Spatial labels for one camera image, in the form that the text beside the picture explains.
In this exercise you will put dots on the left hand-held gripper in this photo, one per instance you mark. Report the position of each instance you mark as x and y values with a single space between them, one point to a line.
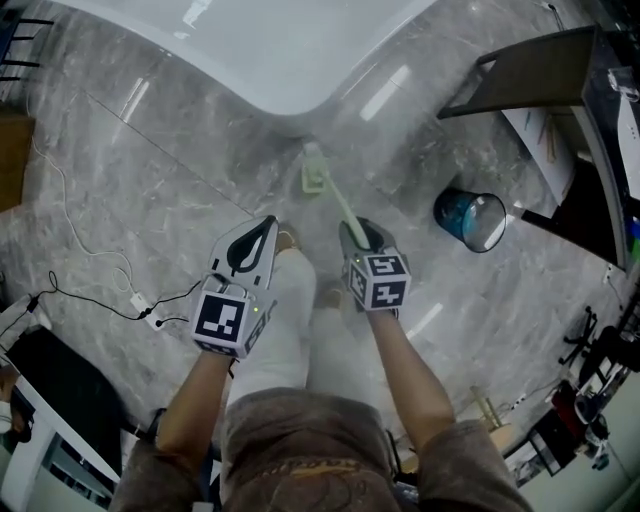
220 320

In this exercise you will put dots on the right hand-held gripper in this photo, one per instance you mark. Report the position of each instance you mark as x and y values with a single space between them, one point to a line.
382 282

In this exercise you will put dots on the white bathtub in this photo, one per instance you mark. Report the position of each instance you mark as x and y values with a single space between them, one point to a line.
250 45

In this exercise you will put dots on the person's left forearm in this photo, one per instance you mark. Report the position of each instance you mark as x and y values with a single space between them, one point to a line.
195 400

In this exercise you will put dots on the person's right forearm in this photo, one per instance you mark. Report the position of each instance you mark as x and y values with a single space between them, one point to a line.
410 380

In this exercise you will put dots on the person's beige shoe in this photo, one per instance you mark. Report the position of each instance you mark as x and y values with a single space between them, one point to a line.
334 297
286 241

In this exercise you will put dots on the person's pale trousers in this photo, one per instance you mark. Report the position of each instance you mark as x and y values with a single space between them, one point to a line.
280 330

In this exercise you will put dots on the person's brown printed shirt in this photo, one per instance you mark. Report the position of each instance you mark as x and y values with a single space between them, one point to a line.
310 450

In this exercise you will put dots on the small blue tool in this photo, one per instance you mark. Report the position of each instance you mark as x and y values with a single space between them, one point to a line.
527 120

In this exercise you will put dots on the wooden stool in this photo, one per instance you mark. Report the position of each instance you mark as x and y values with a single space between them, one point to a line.
492 415

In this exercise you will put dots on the wooden sticks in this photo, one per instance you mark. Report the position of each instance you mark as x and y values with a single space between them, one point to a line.
551 140

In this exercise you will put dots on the dark grey vanity cabinet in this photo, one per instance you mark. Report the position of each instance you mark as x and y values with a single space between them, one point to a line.
540 75

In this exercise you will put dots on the small white power strip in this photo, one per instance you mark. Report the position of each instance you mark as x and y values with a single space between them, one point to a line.
608 275

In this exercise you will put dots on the large cardboard box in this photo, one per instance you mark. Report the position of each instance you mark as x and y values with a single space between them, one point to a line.
15 160

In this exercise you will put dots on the black office chair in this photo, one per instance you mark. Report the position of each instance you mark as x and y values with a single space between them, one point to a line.
600 340

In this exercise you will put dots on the white table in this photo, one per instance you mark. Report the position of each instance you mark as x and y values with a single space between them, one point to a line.
35 435

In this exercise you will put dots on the dark equipment cart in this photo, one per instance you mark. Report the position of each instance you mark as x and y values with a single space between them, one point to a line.
565 430

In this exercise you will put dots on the white sink basin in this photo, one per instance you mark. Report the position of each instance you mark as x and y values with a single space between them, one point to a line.
631 145

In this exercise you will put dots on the clear glass cup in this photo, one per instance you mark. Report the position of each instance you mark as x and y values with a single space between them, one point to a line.
622 81

